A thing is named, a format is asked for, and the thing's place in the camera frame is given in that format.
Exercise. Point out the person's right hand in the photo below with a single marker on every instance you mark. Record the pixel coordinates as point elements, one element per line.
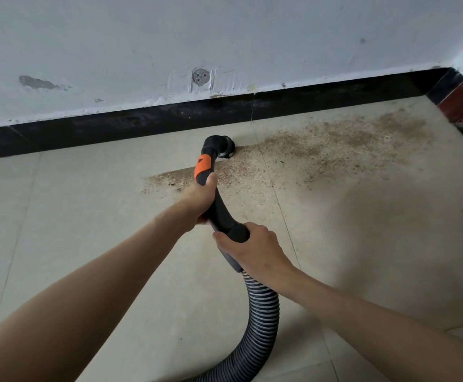
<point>259,254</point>

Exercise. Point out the black baseboard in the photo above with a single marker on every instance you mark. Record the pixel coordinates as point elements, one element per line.
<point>136,119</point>

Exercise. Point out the brown dirt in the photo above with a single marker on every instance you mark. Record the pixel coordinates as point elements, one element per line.
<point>335,143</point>

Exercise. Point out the person's left hand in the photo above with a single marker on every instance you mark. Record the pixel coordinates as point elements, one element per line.
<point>197,202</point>

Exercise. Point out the person's left forearm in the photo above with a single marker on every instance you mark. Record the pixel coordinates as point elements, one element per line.
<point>76,302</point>

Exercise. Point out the person's right forearm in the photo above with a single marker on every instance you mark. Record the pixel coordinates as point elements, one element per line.
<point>387,330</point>

